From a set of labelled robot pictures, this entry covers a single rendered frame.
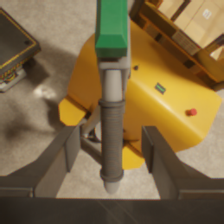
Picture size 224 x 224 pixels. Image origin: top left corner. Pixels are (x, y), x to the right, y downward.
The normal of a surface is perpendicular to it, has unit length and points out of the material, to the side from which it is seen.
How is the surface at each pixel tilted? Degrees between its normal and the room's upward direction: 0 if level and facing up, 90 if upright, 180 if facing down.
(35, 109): 0
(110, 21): 16
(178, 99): 0
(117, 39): 47
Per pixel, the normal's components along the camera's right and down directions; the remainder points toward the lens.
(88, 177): 0.26, -0.24
